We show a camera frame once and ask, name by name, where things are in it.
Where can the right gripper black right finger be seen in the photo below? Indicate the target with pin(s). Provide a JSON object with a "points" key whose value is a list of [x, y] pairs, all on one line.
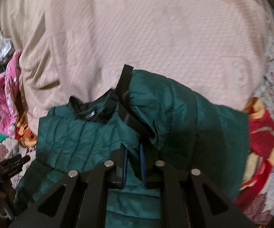
{"points": [[188, 198]]}

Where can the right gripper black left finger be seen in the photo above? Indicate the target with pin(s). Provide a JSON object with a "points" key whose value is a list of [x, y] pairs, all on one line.
{"points": [[78, 199]]}

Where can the dark green puffer jacket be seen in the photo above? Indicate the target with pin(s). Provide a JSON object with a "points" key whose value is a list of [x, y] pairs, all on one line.
{"points": [[99, 132]]}

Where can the person's left hand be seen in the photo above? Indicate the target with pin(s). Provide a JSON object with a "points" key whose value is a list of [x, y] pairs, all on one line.
{"points": [[10, 192]]}

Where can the white floral fleece bedspread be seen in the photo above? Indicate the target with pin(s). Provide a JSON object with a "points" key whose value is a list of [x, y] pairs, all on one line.
{"points": [[270, 147]]}

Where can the pink penguin print garment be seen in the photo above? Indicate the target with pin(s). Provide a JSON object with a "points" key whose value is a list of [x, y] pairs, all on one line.
{"points": [[9, 87]]}

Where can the red yellow orange blanket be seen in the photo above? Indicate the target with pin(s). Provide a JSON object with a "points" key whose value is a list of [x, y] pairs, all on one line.
{"points": [[260, 151]]}

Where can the cream patterned quilt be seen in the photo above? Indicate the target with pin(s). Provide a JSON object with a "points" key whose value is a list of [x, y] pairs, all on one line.
{"points": [[79, 47]]}

